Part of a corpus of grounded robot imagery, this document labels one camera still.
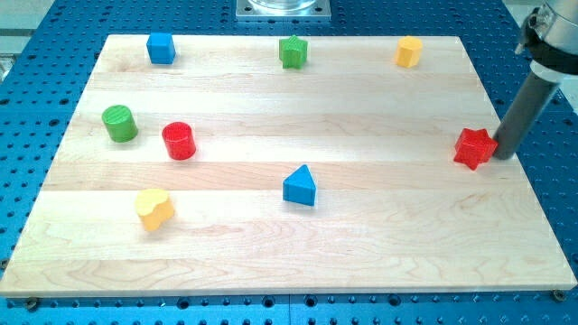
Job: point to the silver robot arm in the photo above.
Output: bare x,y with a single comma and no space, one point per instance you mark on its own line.
550,34

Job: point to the blue triangle block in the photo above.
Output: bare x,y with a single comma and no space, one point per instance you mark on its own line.
299,187

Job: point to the wooden board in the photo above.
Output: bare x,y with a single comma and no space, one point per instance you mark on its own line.
394,213

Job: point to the green star block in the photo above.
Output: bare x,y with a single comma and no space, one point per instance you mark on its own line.
293,52

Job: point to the red cylinder block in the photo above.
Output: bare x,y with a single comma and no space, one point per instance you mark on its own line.
179,141

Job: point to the yellow heart block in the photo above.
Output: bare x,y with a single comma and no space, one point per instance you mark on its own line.
153,207

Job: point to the yellow hexagon block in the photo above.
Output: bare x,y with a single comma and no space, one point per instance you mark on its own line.
408,51

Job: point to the green cylinder block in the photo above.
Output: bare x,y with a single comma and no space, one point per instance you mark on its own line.
120,124

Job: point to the blue cube block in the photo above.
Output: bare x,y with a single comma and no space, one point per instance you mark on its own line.
161,48

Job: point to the red star block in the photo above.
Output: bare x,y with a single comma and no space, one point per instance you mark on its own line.
474,147

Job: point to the grey pusher rod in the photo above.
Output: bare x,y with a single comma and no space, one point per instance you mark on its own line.
527,106

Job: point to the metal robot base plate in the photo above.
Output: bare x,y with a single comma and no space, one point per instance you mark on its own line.
282,10

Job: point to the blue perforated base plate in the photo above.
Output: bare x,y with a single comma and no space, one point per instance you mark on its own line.
44,85

